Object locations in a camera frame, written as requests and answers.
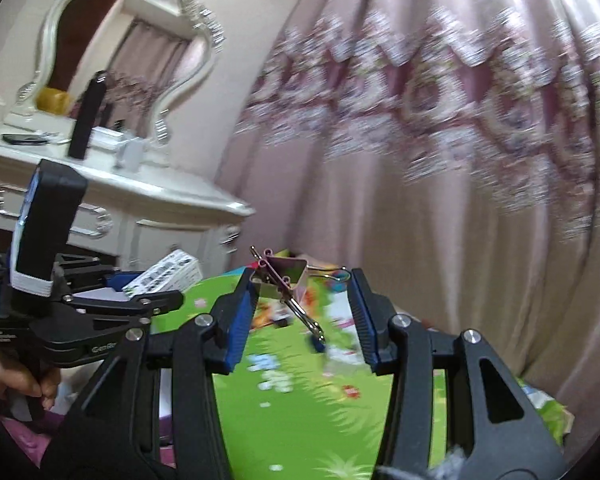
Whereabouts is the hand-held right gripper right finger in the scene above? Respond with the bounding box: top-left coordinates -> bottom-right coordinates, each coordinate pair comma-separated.
347,267 -> 568,480

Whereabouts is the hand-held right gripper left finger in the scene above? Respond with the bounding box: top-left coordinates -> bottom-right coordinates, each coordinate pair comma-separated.
40,267 -> 261,480

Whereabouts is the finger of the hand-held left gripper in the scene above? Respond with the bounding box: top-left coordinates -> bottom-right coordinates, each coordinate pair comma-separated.
55,254 -> 148,293
62,289 -> 185,322

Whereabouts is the white box black print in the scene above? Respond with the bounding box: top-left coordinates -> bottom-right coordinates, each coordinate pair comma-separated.
121,249 -> 204,297

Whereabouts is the rose gold binder clip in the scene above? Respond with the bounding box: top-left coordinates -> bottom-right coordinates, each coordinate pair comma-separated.
250,245 -> 353,293

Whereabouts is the person's left hand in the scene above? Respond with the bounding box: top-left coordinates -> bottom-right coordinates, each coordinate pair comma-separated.
0,345 -> 62,411

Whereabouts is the white dresser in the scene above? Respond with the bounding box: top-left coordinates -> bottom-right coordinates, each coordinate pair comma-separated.
0,137 -> 257,306

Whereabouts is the black phone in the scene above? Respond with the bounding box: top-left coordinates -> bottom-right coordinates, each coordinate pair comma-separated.
1,132 -> 49,146

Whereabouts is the cartoon printed blanket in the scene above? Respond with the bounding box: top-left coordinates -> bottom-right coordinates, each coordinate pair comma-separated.
160,247 -> 576,480

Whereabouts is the flat white box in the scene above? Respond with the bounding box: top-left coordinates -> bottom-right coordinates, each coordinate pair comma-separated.
89,126 -> 126,150

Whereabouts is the small white bottle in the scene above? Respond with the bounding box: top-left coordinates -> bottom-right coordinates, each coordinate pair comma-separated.
114,137 -> 147,171

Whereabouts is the tall black bottle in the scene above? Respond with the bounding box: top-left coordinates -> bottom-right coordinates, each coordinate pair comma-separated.
67,71 -> 109,159

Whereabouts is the pink curtain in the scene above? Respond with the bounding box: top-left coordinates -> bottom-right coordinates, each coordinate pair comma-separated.
215,0 -> 600,466

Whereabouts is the yellow jar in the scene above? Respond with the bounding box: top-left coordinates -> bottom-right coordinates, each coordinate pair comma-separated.
36,87 -> 74,113

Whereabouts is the pink garment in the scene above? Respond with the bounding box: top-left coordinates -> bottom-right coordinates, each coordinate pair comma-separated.
0,400 -> 81,466

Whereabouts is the ornate white framed mirror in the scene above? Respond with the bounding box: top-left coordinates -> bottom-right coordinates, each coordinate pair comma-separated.
2,0 -> 227,147

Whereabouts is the silver drawer handle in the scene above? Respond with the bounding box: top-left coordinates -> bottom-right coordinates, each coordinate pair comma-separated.
70,204 -> 113,238
0,184 -> 31,221

